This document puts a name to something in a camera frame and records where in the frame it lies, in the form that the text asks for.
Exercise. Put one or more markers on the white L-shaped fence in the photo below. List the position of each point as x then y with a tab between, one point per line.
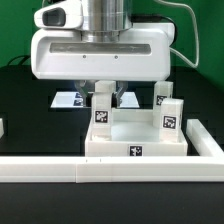
207	166

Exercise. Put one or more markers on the white part at left edge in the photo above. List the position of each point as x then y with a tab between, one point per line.
1	128

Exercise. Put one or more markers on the white square tabletop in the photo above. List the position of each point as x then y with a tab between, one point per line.
133	134

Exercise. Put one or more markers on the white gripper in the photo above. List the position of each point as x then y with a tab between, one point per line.
142	53

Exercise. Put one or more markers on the white marker base plate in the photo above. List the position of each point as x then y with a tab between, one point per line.
74	100

